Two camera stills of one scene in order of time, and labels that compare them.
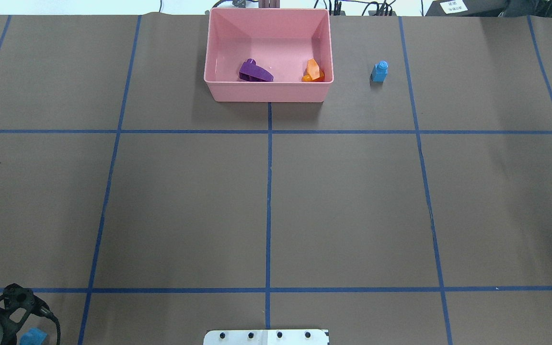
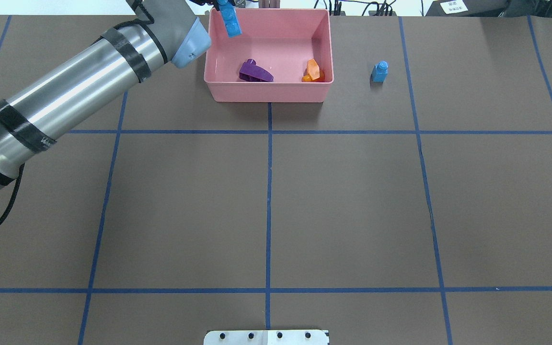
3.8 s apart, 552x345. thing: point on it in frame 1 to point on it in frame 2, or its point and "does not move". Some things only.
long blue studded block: x=34 y=336 to x=230 y=18
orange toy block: x=314 y=74 does not move
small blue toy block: x=379 y=72 does not move
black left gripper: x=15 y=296 to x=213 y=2
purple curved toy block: x=249 y=71 does not move
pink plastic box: x=283 y=41 does not move
